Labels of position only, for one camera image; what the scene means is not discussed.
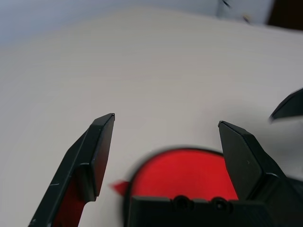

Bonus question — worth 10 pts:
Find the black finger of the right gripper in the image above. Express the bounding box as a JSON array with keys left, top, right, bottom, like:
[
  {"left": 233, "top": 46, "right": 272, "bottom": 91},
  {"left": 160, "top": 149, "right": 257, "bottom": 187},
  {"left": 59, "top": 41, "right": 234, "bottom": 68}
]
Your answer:
[{"left": 269, "top": 87, "right": 303, "bottom": 121}]

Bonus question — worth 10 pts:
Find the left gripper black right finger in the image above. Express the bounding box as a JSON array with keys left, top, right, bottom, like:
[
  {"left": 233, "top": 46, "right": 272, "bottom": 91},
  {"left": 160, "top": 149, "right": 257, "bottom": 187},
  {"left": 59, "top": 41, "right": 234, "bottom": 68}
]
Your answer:
[{"left": 218, "top": 120, "right": 288, "bottom": 202}]

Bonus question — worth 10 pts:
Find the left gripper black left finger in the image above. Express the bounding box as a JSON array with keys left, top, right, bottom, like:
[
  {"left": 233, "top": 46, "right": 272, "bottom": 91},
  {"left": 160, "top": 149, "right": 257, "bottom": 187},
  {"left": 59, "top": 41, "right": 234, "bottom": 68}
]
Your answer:
[{"left": 28, "top": 113, "right": 116, "bottom": 227}]

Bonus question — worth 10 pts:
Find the black red zippered paddle case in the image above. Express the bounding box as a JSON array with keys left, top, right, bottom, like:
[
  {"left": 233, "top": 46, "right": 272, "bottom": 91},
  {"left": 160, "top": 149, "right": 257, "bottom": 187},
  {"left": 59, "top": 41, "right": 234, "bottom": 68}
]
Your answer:
[{"left": 53, "top": 145, "right": 240, "bottom": 227}]

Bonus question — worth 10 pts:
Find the red ping-pong paddle wooden handle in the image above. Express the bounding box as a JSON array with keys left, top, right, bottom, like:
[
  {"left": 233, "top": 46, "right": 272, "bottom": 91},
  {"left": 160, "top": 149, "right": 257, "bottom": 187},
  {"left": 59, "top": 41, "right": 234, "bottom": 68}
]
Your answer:
[{"left": 131, "top": 150, "right": 239, "bottom": 202}]

